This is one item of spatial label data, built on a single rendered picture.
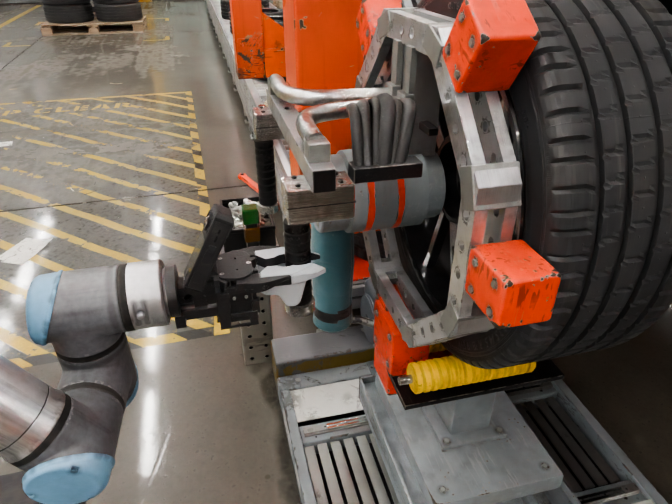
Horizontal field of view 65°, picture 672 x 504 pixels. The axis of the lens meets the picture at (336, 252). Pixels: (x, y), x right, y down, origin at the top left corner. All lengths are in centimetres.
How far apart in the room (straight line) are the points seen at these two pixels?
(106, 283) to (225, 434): 98
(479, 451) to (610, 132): 82
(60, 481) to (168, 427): 99
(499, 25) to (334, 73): 67
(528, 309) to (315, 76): 80
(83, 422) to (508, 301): 52
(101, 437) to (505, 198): 57
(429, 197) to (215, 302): 39
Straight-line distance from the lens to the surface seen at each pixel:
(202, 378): 181
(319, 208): 68
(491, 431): 134
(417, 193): 87
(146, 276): 72
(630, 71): 77
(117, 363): 80
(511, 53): 68
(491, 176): 67
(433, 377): 102
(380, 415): 145
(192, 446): 162
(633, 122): 74
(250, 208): 129
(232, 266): 73
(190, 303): 75
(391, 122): 68
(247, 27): 319
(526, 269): 66
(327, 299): 111
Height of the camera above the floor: 122
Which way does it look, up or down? 31 degrees down
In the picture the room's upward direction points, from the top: straight up
